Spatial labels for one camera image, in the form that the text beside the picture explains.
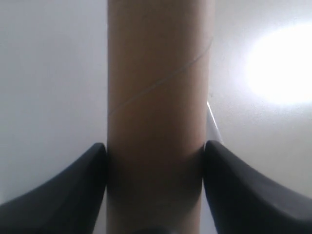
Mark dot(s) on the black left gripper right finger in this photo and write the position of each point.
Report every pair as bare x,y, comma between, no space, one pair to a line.
244,201

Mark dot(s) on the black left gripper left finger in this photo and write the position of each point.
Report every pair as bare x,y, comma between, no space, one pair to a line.
69,203

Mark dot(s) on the brown cardboard tube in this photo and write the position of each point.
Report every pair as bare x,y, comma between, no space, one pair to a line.
158,66

